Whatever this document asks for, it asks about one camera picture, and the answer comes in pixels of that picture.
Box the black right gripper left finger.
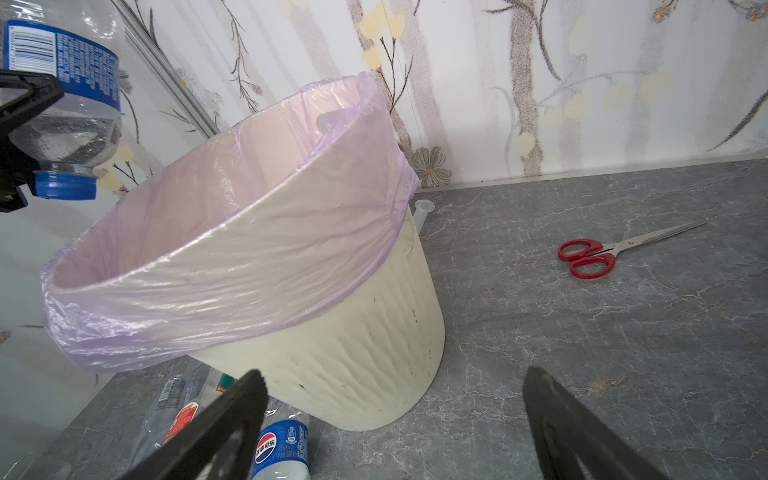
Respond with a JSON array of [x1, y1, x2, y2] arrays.
[[123, 369, 269, 480]]

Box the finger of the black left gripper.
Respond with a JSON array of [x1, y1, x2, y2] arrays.
[[1, 70, 64, 135], [0, 137, 36, 213]]

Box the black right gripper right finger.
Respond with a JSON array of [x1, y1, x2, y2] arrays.
[[522, 366, 666, 479]]

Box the blue label bottle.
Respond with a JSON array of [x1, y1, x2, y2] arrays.
[[1, 1, 125, 201]]

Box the red white label bottle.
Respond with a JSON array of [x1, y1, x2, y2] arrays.
[[128, 368, 235, 469]]

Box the cream plastic waste bin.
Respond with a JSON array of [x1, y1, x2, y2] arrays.
[[191, 218, 445, 431]]

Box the pink bin liner bag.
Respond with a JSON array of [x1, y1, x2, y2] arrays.
[[41, 72, 418, 374]]

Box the Pepsi label bottle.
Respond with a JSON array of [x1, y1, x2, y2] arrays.
[[251, 398, 310, 480]]

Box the clear plastic syringe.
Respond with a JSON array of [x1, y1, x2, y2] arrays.
[[412, 199, 435, 234]]

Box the red handled scissors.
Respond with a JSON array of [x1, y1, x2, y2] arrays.
[[557, 220, 707, 280]]

